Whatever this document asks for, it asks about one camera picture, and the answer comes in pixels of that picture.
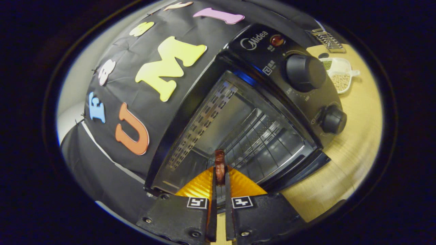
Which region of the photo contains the black toaster oven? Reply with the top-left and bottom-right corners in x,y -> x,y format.
145,23 -> 348,208

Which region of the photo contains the reddish-brown meat piece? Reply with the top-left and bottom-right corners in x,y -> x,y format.
215,149 -> 226,186

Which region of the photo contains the white divided dish of beans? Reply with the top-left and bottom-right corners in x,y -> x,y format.
320,57 -> 360,94

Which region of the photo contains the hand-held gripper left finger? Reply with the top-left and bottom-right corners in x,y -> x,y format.
136,166 -> 217,244

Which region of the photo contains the wire metal utensil holder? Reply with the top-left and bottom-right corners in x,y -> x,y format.
311,28 -> 346,53

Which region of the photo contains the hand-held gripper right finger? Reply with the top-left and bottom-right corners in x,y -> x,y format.
225,166 -> 307,245

